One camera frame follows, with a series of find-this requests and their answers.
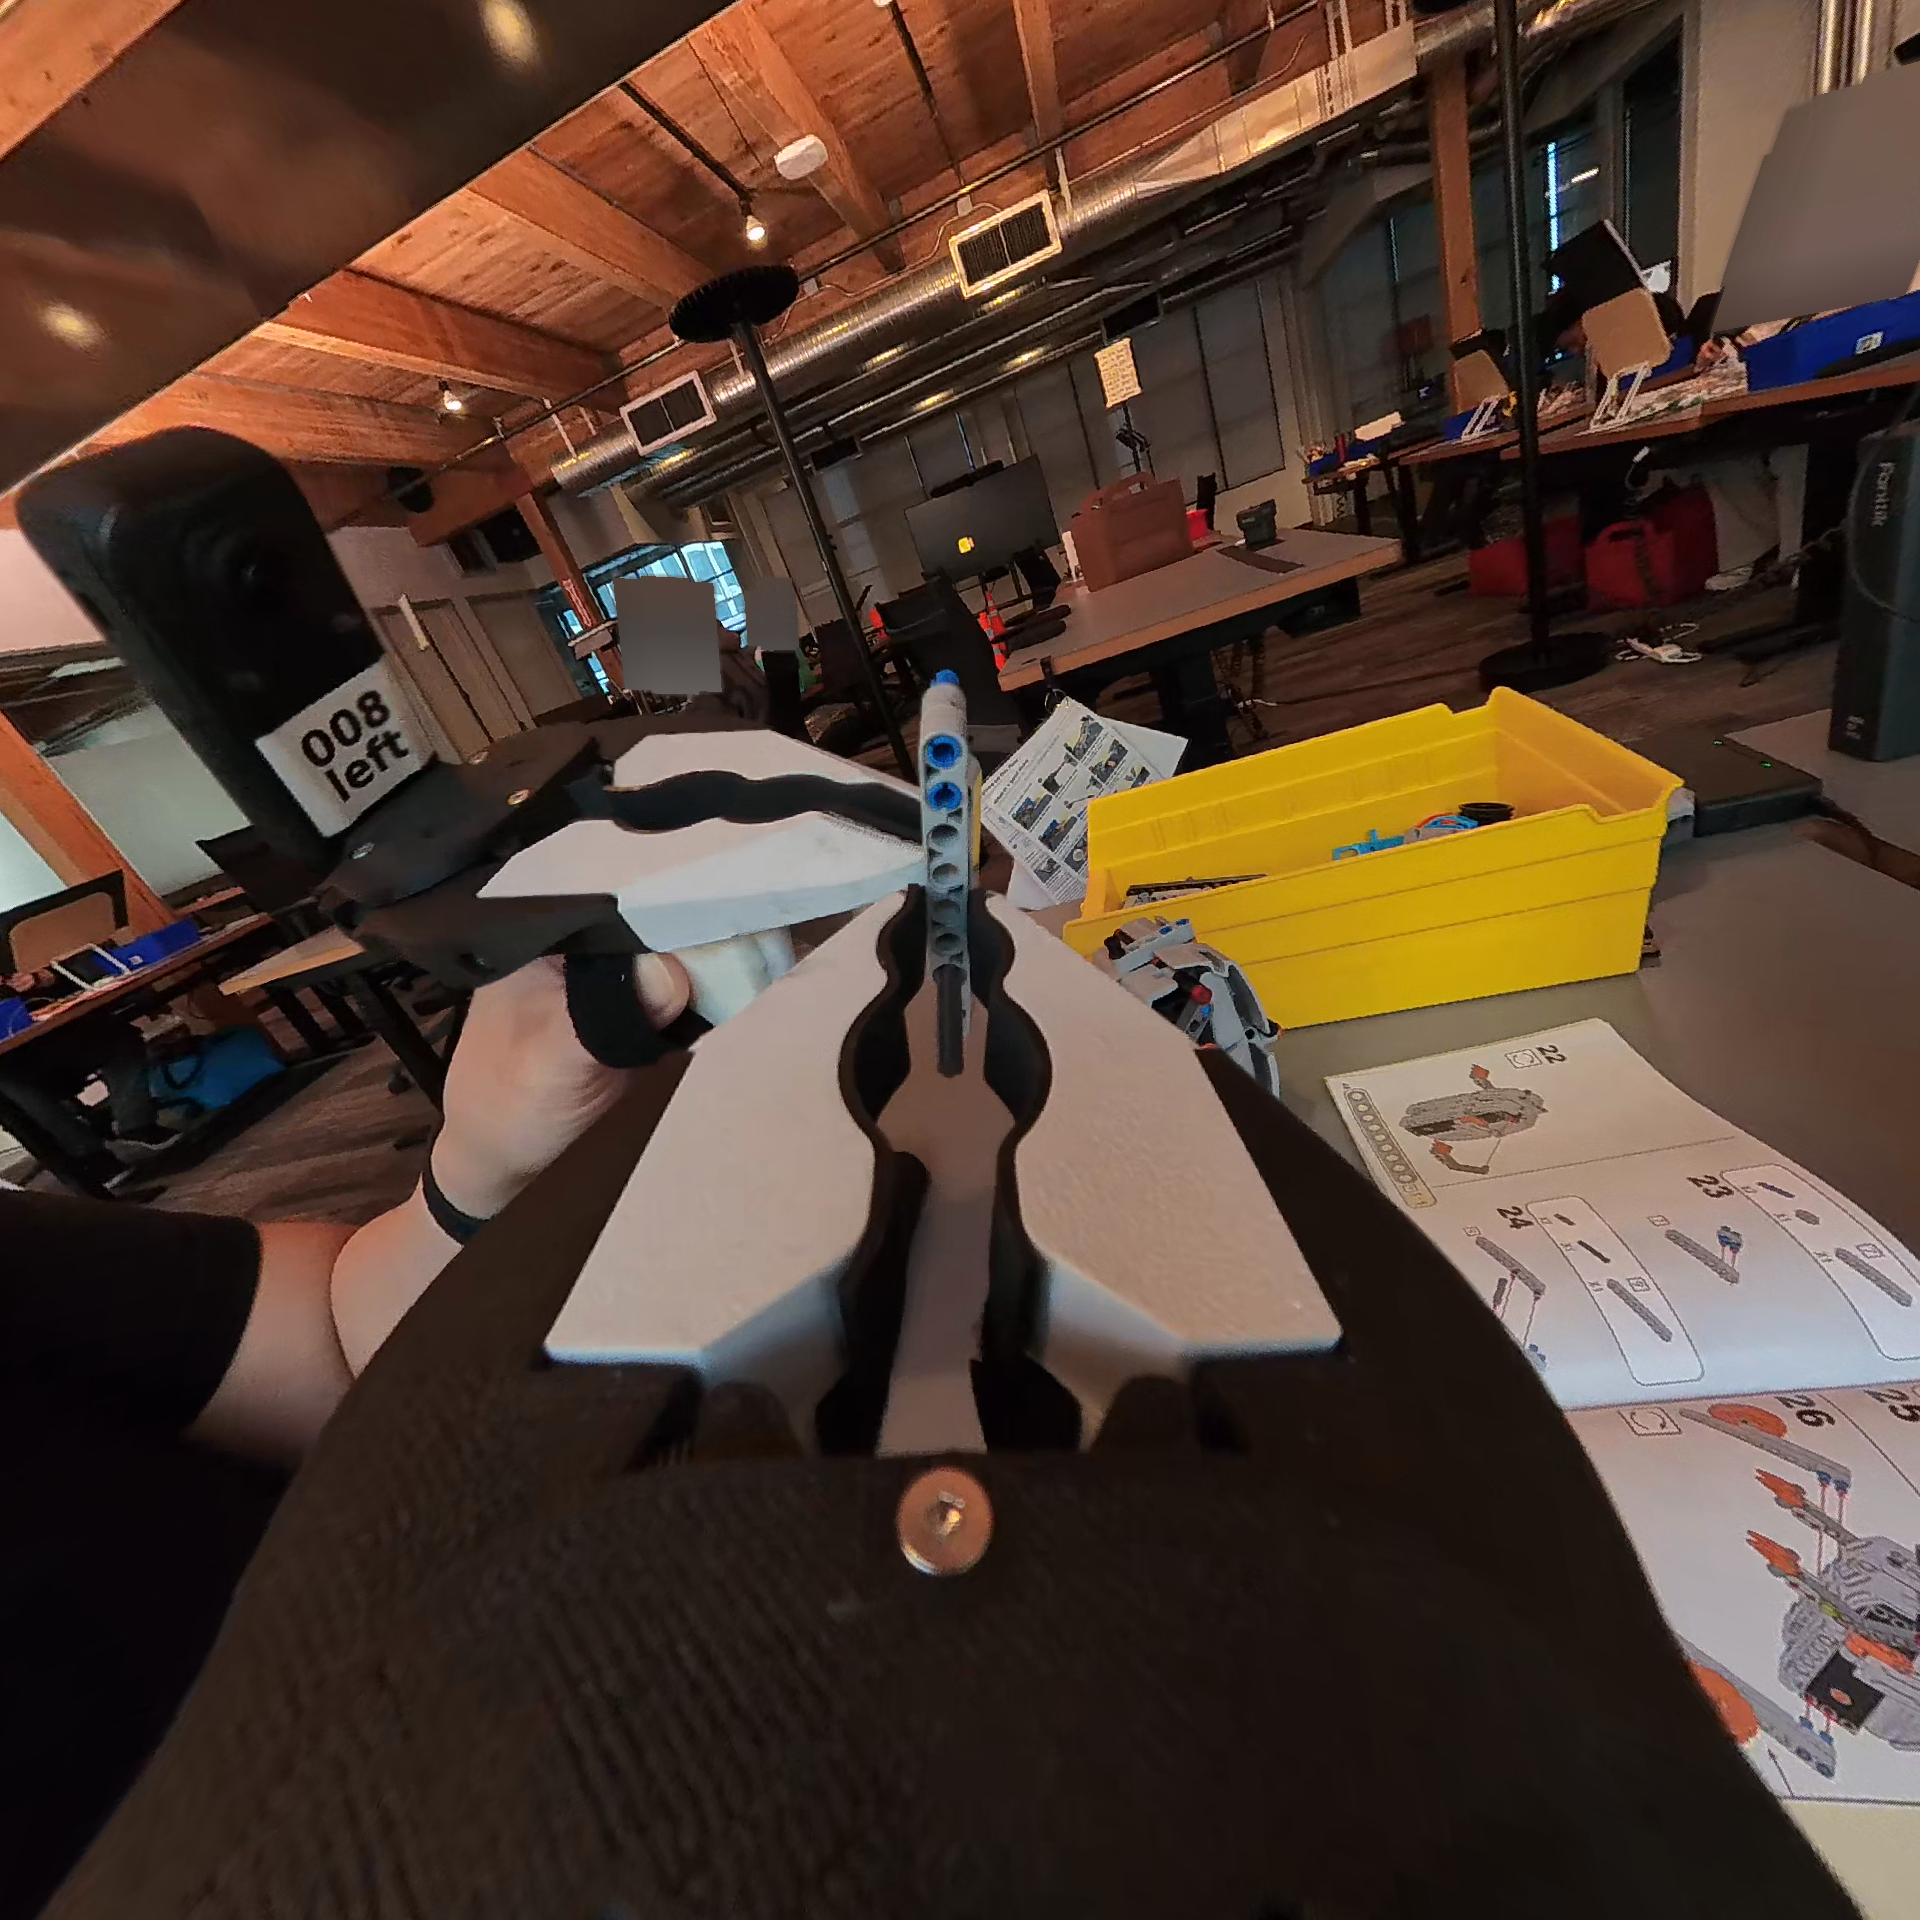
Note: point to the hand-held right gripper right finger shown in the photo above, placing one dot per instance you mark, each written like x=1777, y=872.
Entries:
x=1185, y=1201

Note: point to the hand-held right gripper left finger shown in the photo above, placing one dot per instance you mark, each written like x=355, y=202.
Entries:
x=707, y=1201

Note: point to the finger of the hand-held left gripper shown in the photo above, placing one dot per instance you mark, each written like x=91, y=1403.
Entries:
x=720, y=878
x=735, y=757

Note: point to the grey beam with blue pins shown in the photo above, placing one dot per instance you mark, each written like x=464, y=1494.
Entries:
x=933, y=840

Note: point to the person's left forearm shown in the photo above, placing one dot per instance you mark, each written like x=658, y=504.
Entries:
x=317, y=1307

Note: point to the person's left hand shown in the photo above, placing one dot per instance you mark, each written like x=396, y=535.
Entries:
x=511, y=1082

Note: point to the grey orange toy robot model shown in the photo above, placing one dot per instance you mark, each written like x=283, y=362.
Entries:
x=1185, y=976

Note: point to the black office chair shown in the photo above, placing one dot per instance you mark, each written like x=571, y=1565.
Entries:
x=932, y=645

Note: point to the black wristband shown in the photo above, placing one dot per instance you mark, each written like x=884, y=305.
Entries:
x=450, y=1201

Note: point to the yellow parts bin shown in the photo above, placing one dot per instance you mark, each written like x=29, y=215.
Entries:
x=1350, y=932

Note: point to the folded printed leaflet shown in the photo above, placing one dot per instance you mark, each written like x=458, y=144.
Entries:
x=1051, y=810

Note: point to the white ceiling air vent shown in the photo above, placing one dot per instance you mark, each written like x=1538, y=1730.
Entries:
x=1005, y=244
x=666, y=415

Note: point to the black monitor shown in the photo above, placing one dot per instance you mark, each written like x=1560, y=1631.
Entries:
x=1005, y=511

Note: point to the wooden work table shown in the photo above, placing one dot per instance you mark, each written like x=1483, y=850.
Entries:
x=1247, y=584
x=1650, y=419
x=300, y=959

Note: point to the black ceiling panel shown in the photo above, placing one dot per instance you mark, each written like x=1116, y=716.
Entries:
x=225, y=180

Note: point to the white instruction booklet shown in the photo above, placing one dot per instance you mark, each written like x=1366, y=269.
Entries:
x=1650, y=1140

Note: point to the blue bag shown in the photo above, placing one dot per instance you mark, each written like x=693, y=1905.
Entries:
x=217, y=1073

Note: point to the white paper sign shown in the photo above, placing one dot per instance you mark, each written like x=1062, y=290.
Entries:
x=1115, y=374

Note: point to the white ceiling sensor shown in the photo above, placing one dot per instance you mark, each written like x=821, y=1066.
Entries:
x=803, y=159

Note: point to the black flat device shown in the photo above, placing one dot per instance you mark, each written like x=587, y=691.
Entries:
x=1755, y=781

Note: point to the red storage bin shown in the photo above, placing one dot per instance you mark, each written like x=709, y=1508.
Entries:
x=1650, y=556
x=1522, y=569

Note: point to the dark grey equipment case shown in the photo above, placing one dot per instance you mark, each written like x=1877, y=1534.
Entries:
x=1883, y=601

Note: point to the silver ventilation duct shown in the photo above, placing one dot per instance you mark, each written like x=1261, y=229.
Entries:
x=1199, y=151

